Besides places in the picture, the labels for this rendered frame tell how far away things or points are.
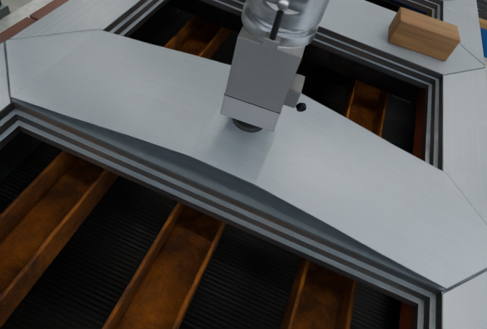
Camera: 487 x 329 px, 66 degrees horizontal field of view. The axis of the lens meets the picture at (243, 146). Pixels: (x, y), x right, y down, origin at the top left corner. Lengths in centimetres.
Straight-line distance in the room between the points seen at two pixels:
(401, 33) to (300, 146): 41
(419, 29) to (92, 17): 59
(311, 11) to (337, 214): 22
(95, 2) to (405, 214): 59
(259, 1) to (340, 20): 49
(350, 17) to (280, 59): 51
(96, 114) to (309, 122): 27
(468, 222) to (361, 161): 16
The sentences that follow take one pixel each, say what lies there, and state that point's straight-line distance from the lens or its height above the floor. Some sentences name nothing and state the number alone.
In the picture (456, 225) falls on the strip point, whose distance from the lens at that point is 56.
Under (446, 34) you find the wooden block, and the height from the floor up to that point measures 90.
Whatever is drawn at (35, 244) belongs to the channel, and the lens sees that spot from 62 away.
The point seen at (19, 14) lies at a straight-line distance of 102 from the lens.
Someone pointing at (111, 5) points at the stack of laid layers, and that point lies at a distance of 72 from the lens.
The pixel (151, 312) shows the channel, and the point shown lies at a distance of 57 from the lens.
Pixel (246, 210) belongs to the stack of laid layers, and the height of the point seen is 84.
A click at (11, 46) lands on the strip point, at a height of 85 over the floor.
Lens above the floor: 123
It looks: 49 degrees down
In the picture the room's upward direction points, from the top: 18 degrees clockwise
